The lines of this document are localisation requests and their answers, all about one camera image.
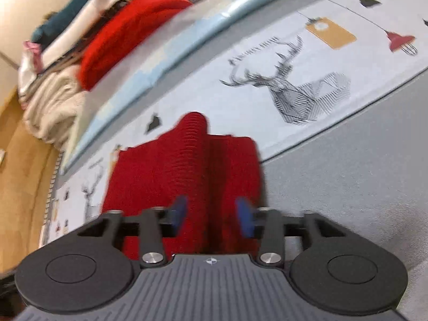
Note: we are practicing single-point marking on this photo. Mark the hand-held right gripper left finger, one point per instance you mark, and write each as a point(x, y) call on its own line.
point(179, 212)

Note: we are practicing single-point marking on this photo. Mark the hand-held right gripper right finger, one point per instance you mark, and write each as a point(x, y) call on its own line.
point(243, 217)

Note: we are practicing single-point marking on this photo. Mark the red knit sweater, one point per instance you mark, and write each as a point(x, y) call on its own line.
point(187, 174)

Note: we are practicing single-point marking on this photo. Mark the pile of mixed clothes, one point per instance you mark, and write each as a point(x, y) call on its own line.
point(70, 40)

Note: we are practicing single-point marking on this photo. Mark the light blue quilt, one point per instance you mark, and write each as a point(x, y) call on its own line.
point(160, 63)

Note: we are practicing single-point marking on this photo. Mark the folded cream fleece blanket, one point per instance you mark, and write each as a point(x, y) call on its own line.
point(53, 107)

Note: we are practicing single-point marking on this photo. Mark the folded red knit garment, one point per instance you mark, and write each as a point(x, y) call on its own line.
point(127, 36)

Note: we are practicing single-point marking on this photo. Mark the dark floral cloth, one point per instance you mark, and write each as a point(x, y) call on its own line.
point(113, 8)

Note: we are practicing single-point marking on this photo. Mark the pink and white cloth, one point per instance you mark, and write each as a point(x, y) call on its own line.
point(31, 52)

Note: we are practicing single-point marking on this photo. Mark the teal folded cloth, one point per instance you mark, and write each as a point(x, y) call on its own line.
point(67, 16)

